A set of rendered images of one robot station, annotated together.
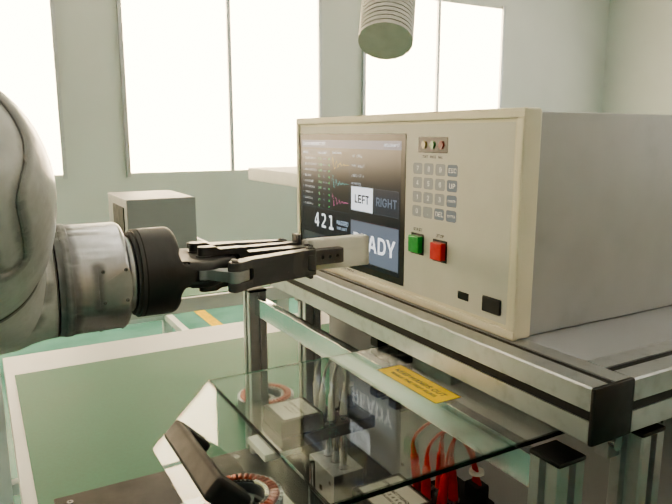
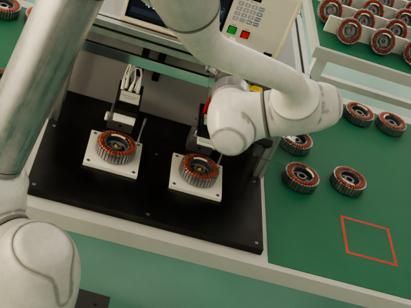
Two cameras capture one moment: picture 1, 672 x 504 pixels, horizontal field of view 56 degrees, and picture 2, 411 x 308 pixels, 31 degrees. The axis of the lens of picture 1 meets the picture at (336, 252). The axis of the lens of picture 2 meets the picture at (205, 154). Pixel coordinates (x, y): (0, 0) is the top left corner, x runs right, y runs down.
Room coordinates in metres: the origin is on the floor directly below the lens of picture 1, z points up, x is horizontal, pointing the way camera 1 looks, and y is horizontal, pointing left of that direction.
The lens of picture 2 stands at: (0.05, 1.61, 2.05)
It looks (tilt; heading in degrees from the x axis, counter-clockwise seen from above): 35 degrees down; 288
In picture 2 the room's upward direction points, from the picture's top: 22 degrees clockwise
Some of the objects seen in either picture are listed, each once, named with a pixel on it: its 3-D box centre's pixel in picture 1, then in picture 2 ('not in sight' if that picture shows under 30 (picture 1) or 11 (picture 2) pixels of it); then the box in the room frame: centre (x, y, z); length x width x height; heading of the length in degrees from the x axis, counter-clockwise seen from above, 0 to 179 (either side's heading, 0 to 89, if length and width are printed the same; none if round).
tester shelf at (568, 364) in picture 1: (491, 287); (194, 16); (0.84, -0.21, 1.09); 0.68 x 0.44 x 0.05; 30
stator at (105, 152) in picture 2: not in sight; (115, 146); (0.78, 0.13, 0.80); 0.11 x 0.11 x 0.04
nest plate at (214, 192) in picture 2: not in sight; (196, 176); (0.57, 0.01, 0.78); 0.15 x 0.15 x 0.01; 30
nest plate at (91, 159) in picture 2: not in sight; (113, 153); (0.78, 0.13, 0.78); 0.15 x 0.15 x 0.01; 30
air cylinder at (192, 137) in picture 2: not in sight; (200, 140); (0.64, -0.12, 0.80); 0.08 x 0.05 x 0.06; 30
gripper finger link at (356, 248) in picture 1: (337, 252); not in sight; (0.62, 0.00, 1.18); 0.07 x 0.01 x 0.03; 120
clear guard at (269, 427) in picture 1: (369, 433); (248, 109); (0.52, -0.03, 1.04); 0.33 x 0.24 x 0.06; 120
